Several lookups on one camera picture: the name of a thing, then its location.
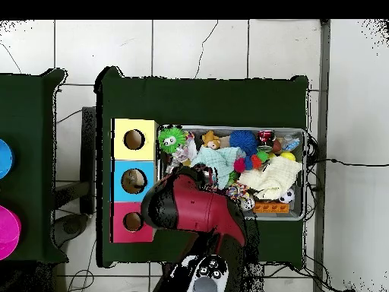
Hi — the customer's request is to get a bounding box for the crushed red black can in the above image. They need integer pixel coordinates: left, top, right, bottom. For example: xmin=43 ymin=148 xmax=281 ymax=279
xmin=257 ymin=129 xmax=277 ymax=152

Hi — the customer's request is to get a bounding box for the wooden box with three holes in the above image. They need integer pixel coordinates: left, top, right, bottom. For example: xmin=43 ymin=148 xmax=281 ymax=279
xmin=110 ymin=118 xmax=159 ymax=244

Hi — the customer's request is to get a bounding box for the silver mesh bin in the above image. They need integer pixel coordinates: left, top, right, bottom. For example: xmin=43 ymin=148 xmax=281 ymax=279
xmin=156 ymin=124 xmax=307 ymax=221

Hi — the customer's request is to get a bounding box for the brown teddy bear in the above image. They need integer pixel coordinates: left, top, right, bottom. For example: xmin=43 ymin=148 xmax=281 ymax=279
xmin=201 ymin=130 xmax=221 ymax=150

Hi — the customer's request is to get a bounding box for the mint knitted cloth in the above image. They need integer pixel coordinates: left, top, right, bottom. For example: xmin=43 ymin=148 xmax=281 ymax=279
xmin=191 ymin=146 xmax=244 ymax=189

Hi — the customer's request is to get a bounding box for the green spiky toy with eyes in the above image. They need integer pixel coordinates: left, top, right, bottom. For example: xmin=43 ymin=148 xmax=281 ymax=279
xmin=157 ymin=125 xmax=188 ymax=154

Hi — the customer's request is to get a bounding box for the blue spiky ball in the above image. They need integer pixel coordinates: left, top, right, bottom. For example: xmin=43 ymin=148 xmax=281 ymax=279
xmin=228 ymin=130 xmax=258 ymax=156

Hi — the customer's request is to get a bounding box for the multicolour spiky caterpillar toy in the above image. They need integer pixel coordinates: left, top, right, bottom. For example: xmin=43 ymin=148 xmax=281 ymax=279
xmin=232 ymin=149 xmax=270 ymax=173

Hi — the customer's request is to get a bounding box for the dark green table cloth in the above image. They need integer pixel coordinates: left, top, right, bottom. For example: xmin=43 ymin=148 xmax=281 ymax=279
xmin=0 ymin=68 xmax=68 ymax=264
xmin=95 ymin=65 xmax=310 ymax=268

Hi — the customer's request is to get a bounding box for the cream knitted cloth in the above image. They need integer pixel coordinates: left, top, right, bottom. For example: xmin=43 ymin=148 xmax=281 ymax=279
xmin=237 ymin=156 xmax=304 ymax=201

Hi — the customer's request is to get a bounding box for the orange toy brick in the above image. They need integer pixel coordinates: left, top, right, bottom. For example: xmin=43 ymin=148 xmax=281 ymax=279
xmin=252 ymin=201 xmax=290 ymax=214

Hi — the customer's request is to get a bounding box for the small soccer ball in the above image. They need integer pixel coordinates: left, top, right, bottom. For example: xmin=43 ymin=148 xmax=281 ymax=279
xmin=278 ymin=188 xmax=296 ymax=204

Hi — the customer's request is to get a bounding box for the blue bowl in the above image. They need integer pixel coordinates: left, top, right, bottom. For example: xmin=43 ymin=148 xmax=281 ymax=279
xmin=0 ymin=138 xmax=14 ymax=180

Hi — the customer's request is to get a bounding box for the pink bowl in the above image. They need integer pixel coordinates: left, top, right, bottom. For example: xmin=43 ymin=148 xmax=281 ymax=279
xmin=0 ymin=205 xmax=22 ymax=261

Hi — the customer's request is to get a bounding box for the colourful rope toy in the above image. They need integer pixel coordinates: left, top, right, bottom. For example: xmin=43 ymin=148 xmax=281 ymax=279
xmin=226 ymin=182 xmax=255 ymax=211

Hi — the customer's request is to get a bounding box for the black cable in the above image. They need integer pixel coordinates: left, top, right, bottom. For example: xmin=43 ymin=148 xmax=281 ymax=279
xmin=66 ymin=240 xmax=97 ymax=292
xmin=306 ymin=157 xmax=389 ymax=167

